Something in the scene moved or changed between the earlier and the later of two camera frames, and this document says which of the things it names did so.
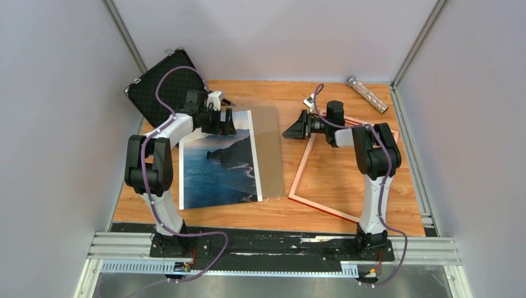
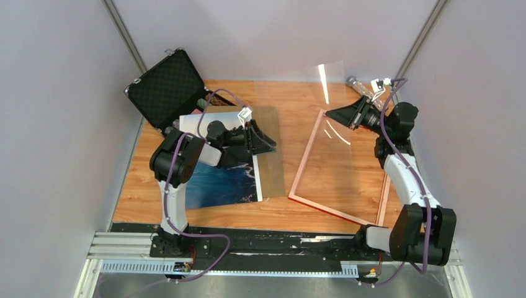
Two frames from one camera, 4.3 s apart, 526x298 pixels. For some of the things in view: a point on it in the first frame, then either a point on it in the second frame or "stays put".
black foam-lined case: [142, 92] stays put
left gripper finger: [225, 102] -> [254, 125]
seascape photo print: [220, 169] stays put
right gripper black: [298, 130] -> [351, 115]
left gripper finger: [227, 128] -> [262, 148]
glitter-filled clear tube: [373, 99] stays put
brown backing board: [266, 131] stays put
